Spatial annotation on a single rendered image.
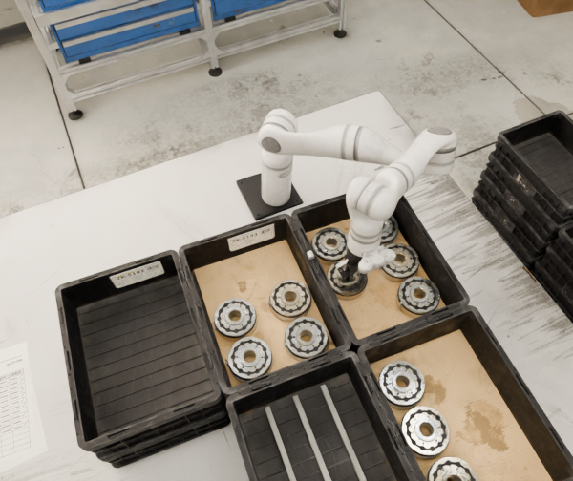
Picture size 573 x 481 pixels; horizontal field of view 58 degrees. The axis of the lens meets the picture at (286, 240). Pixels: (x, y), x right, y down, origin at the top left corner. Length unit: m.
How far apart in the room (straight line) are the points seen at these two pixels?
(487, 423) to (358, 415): 0.28
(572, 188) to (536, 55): 1.54
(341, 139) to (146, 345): 0.70
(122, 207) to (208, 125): 1.29
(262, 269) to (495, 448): 0.68
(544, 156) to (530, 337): 0.92
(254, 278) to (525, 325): 0.74
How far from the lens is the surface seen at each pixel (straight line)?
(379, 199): 1.04
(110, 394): 1.31
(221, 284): 1.36
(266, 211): 1.62
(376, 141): 1.33
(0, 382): 1.58
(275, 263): 1.37
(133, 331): 1.35
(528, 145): 2.28
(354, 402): 1.24
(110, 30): 2.93
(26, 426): 1.50
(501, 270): 1.62
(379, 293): 1.34
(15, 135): 3.22
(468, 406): 1.28
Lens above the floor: 2.01
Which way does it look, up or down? 57 degrees down
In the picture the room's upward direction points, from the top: 2 degrees counter-clockwise
